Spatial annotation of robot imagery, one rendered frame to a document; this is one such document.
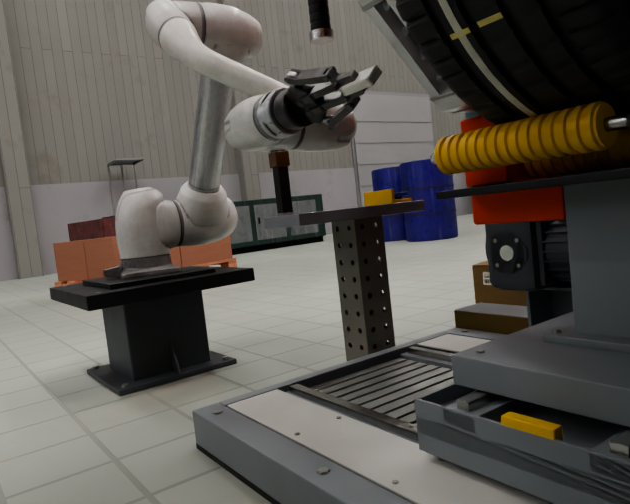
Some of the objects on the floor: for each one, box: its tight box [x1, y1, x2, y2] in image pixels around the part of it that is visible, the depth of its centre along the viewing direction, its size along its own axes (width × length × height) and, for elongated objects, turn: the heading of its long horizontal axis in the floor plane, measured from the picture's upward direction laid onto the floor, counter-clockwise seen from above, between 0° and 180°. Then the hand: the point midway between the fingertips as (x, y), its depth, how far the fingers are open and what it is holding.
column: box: [331, 216, 395, 361], centre depth 152 cm, size 10×10×42 cm
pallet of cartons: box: [53, 235, 237, 287], centre depth 445 cm, size 128×92×44 cm
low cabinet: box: [230, 194, 326, 255], centre depth 857 cm, size 187×173×74 cm
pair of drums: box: [371, 159, 458, 242], centre depth 657 cm, size 76×124×91 cm
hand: (360, 81), depth 84 cm, fingers closed
